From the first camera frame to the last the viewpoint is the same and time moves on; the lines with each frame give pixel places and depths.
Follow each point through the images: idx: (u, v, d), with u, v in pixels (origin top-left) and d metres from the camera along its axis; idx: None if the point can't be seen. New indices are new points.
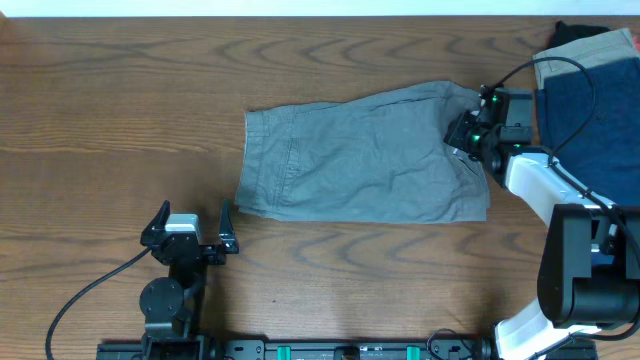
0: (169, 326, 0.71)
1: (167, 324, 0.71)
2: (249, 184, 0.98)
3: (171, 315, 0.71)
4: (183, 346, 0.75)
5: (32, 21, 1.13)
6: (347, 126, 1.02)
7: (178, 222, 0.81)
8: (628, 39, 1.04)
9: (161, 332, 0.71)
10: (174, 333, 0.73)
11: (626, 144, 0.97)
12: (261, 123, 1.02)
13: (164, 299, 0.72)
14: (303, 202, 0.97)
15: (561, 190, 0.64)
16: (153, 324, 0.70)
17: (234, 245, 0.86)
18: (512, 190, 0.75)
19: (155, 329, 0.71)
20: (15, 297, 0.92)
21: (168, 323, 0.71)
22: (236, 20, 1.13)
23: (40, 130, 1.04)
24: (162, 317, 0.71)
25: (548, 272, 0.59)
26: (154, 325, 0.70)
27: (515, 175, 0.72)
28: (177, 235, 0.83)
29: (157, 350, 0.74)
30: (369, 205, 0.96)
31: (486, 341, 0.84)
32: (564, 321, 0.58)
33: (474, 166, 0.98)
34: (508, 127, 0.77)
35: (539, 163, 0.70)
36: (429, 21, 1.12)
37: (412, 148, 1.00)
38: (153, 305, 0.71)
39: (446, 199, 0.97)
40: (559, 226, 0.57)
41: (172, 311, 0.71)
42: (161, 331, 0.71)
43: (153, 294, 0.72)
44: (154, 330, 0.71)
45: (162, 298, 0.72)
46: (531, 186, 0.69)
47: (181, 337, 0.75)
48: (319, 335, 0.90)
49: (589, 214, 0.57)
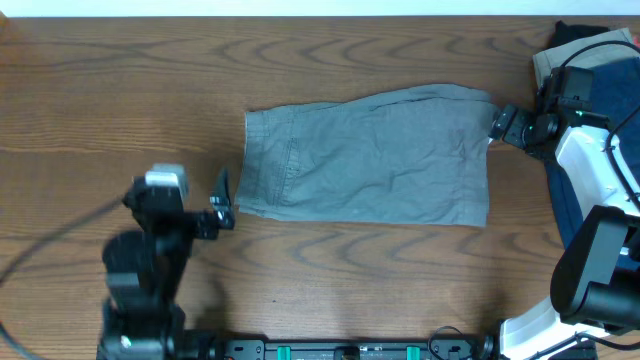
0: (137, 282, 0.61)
1: (133, 280, 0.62)
2: (248, 184, 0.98)
3: (137, 268, 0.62)
4: (150, 316, 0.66)
5: (33, 21, 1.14)
6: (347, 127, 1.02)
7: (158, 175, 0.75)
8: (628, 39, 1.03)
9: (126, 289, 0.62)
10: (139, 293, 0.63)
11: (626, 143, 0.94)
12: (260, 123, 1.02)
13: (130, 251, 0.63)
14: (302, 202, 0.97)
15: (610, 184, 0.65)
16: (116, 279, 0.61)
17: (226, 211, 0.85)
18: (560, 162, 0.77)
19: (119, 285, 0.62)
20: (15, 296, 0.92)
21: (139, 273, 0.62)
22: (236, 20, 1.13)
23: (41, 130, 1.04)
24: (127, 270, 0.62)
25: (567, 267, 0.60)
26: (118, 279, 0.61)
27: (568, 147, 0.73)
28: (158, 188, 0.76)
29: (118, 323, 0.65)
30: (369, 205, 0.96)
31: (490, 337, 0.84)
32: (572, 316, 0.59)
33: (476, 167, 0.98)
34: (565, 97, 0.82)
35: (597, 143, 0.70)
36: (429, 21, 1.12)
37: (413, 148, 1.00)
38: (119, 257, 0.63)
39: (446, 200, 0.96)
40: (592, 224, 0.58)
41: (139, 263, 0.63)
42: (125, 287, 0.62)
43: (121, 245, 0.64)
44: (117, 285, 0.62)
45: (129, 249, 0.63)
46: (582, 165, 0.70)
47: (148, 303, 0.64)
48: (319, 335, 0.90)
49: (628, 220, 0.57)
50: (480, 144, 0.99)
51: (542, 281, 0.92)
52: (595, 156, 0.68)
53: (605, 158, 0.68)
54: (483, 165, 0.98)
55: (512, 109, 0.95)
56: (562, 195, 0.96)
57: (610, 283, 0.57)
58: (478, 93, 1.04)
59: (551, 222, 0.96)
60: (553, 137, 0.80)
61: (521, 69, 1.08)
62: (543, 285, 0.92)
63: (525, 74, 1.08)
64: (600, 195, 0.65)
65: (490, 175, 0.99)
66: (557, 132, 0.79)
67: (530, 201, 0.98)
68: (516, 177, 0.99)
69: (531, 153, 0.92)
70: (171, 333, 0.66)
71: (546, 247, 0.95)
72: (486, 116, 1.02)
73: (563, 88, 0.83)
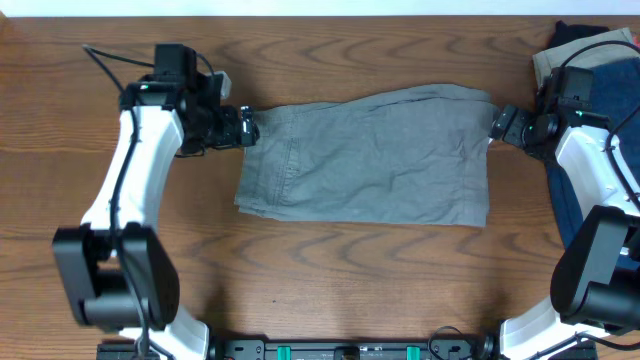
0: (181, 50, 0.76)
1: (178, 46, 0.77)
2: (248, 184, 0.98)
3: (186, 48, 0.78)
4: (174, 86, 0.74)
5: (33, 21, 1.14)
6: (347, 127, 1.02)
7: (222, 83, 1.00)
8: (628, 39, 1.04)
9: (168, 54, 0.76)
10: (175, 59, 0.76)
11: (625, 143, 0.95)
12: (260, 123, 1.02)
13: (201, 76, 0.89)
14: (303, 202, 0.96)
15: (610, 185, 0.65)
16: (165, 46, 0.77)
17: (251, 123, 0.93)
18: (559, 161, 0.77)
19: (165, 48, 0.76)
20: (15, 296, 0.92)
21: (189, 53, 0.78)
22: (236, 20, 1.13)
23: (41, 130, 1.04)
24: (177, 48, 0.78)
25: (567, 268, 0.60)
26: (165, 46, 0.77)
27: (568, 147, 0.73)
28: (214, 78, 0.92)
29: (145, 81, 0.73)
30: (369, 205, 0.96)
31: (490, 337, 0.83)
32: (571, 316, 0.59)
33: (476, 167, 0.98)
34: (565, 97, 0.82)
35: (597, 144, 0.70)
36: (429, 21, 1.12)
37: (413, 148, 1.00)
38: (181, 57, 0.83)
39: (446, 200, 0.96)
40: (593, 224, 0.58)
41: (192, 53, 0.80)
42: (168, 49, 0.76)
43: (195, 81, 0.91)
44: (163, 51, 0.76)
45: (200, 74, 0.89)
46: (582, 164, 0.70)
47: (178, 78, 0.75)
48: (319, 335, 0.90)
49: (628, 220, 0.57)
50: (480, 144, 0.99)
51: (542, 281, 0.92)
52: (595, 157, 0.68)
53: (605, 158, 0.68)
54: (483, 165, 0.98)
55: (512, 109, 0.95)
56: (562, 194, 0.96)
57: (610, 284, 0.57)
58: (479, 93, 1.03)
59: (550, 222, 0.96)
60: (554, 137, 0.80)
61: (521, 69, 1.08)
62: (543, 285, 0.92)
63: (525, 74, 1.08)
64: (600, 196, 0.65)
65: (490, 175, 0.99)
66: (557, 132, 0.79)
67: (530, 202, 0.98)
68: (517, 177, 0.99)
69: (531, 153, 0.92)
70: (186, 97, 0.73)
71: (545, 247, 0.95)
72: (486, 116, 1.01)
73: (564, 88, 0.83)
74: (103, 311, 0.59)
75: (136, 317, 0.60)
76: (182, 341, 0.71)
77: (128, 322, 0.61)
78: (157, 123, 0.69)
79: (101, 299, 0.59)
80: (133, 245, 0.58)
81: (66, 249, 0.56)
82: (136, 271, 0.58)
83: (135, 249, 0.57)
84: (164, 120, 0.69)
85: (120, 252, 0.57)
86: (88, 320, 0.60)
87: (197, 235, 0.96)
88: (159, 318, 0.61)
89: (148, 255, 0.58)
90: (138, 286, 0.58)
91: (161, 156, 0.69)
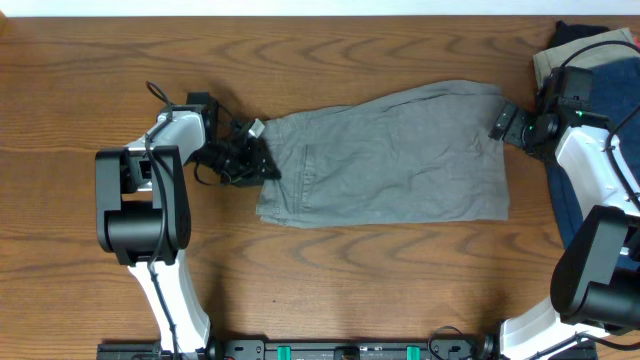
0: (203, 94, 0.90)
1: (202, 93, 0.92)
2: (267, 193, 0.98)
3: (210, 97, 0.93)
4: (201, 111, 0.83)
5: (32, 21, 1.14)
6: (361, 130, 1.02)
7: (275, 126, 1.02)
8: (628, 38, 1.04)
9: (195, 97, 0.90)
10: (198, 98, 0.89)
11: (625, 143, 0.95)
12: (274, 132, 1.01)
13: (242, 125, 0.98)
14: (322, 208, 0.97)
15: (610, 185, 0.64)
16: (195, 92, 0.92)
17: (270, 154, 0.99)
18: (558, 159, 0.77)
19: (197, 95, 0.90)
20: (15, 296, 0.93)
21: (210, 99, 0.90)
22: (236, 20, 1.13)
23: (40, 128, 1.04)
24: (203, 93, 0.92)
25: (569, 267, 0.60)
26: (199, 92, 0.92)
27: (568, 146, 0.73)
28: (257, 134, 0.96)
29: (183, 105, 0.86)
30: (390, 206, 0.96)
31: (490, 337, 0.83)
32: (572, 316, 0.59)
33: (494, 160, 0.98)
34: (565, 97, 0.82)
35: (597, 143, 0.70)
36: (429, 21, 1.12)
37: (429, 146, 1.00)
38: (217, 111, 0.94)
39: (466, 196, 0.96)
40: (593, 224, 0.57)
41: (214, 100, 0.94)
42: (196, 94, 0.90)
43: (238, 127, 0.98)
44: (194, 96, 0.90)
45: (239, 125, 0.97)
46: (582, 164, 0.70)
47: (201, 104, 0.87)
48: (319, 335, 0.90)
49: (628, 220, 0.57)
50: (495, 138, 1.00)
51: (541, 280, 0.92)
52: (597, 157, 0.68)
53: (605, 158, 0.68)
54: (500, 158, 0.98)
55: (512, 109, 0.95)
56: (562, 194, 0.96)
57: (609, 284, 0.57)
58: (489, 87, 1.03)
59: (550, 222, 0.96)
60: (554, 137, 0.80)
61: (520, 69, 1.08)
62: (542, 284, 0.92)
63: (525, 74, 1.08)
64: (600, 195, 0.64)
65: None
66: (557, 132, 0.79)
67: (530, 201, 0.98)
68: (515, 176, 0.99)
69: (530, 153, 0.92)
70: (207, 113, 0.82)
71: (545, 247, 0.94)
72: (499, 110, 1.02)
73: (564, 88, 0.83)
74: (124, 229, 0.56)
75: (157, 234, 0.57)
76: (188, 307, 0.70)
77: (145, 245, 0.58)
78: (188, 115, 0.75)
79: (123, 215, 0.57)
80: (164, 153, 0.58)
81: (107, 155, 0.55)
82: (163, 178, 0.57)
83: (165, 155, 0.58)
84: (194, 117, 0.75)
85: (151, 157, 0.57)
86: (108, 239, 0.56)
87: (197, 235, 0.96)
88: (177, 236, 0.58)
89: (175, 160, 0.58)
90: (164, 193, 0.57)
91: (185, 142, 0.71)
